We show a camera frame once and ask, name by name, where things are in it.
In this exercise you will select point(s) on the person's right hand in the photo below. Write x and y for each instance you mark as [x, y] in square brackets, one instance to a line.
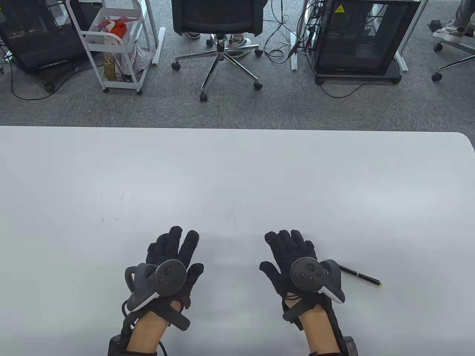
[284, 248]

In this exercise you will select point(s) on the person's left hand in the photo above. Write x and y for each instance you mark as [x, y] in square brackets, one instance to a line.
[174, 243]

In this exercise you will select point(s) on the person's left forearm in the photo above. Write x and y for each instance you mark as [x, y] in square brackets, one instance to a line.
[146, 333]

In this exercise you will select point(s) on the person's right forearm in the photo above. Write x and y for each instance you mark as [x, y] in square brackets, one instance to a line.
[319, 330]

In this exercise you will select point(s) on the grey right hand controller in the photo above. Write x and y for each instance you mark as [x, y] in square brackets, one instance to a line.
[308, 274]

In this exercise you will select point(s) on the grey hand controller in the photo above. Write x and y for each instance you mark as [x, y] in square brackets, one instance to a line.
[308, 274]
[169, 278]

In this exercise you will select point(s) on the grey left hand controller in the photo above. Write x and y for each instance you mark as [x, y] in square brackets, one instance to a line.
[169, 278]

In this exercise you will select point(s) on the yellow bottle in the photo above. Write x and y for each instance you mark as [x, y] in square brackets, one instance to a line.
[109, 68]

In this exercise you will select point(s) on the clear plastic bag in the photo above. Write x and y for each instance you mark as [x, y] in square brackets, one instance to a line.
[139, 59]

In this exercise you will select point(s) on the white metal trolley cart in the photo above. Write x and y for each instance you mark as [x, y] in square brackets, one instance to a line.
[97, 40]

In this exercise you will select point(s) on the orange box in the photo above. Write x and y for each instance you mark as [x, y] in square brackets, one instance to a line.
[119, 29]

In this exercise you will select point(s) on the black computer tower case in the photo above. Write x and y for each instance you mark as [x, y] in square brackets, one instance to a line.
[356, 37]

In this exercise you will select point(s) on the black mesh office chair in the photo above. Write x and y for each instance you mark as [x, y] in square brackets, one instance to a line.
[217, 16]

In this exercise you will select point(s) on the white plastic bag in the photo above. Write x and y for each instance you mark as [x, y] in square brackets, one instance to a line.
[99, 23]

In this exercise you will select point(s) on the office chair base with castors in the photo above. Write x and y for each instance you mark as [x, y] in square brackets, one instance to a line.
[454, 63]

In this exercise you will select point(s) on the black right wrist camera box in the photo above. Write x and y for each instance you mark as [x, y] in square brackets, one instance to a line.
[349, 346]

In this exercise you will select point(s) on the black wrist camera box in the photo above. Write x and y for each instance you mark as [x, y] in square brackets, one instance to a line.
[349, 346]
[117, 346]

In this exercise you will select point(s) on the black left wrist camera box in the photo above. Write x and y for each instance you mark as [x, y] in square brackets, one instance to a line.
[117, 346]

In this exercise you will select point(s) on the aluminium profile rail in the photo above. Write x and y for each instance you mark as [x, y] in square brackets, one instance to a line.
[159, 44]
[294, 52]

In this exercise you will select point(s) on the aluminium frame leg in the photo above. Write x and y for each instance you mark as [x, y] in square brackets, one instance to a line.
[406, 40]

